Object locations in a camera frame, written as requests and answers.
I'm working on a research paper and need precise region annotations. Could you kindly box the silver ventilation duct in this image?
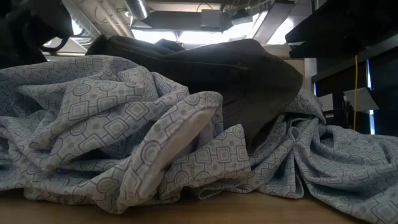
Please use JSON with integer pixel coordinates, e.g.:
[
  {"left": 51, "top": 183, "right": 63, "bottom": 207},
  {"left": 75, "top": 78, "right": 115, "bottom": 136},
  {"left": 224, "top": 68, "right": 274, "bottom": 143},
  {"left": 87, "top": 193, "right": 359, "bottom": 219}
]
[{"left": 124, "top": 0, "right": 150, "bottom": 20}]

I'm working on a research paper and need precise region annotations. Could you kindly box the yellow cable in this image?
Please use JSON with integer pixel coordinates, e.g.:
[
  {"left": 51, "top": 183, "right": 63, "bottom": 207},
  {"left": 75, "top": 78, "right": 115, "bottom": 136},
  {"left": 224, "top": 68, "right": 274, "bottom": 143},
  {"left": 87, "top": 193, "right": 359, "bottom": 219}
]
[{"left": 353, "top": 55, "right": 359, "bottom": 131}]

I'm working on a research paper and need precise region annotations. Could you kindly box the white paper sheet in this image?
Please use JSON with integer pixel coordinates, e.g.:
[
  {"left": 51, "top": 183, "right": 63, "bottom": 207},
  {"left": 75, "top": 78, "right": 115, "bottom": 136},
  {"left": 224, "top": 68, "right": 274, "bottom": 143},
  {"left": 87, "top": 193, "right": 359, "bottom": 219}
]
[{"left": 343, "top": 87, "right": 379, "bottom": 112}]

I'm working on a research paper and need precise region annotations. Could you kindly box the grey patterned cloth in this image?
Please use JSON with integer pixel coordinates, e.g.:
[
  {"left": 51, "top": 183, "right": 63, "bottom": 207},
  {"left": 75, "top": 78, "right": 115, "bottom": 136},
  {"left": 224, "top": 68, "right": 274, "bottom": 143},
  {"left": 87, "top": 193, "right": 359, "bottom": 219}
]
[{"left": 0, "top": 54, "right": 398, "bottom": 224}]

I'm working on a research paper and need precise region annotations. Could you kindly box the dark grey garment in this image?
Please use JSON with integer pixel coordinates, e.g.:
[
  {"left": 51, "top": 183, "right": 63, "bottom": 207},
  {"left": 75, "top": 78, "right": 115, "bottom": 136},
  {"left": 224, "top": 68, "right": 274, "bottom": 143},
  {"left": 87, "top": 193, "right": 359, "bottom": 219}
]
[{"left": 85, "top": 34, "right": 304, "bottom": 153}]

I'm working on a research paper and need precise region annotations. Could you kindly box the grey ceiling box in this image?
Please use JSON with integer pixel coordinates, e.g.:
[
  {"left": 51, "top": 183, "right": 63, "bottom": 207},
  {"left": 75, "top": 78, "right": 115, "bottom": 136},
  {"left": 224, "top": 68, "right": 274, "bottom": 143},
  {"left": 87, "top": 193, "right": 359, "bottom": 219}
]
[{"left": 200, "top": 9, "right": 233, "bottom": 32}]

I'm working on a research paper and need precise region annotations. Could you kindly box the black aluminium table frame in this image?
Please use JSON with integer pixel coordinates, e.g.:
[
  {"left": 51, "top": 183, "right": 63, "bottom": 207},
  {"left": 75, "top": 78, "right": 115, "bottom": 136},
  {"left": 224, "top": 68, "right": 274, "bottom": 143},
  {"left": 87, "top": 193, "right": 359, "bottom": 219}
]
[{"left": 312, "top": 32, "right": 398, "bottom": 136}]

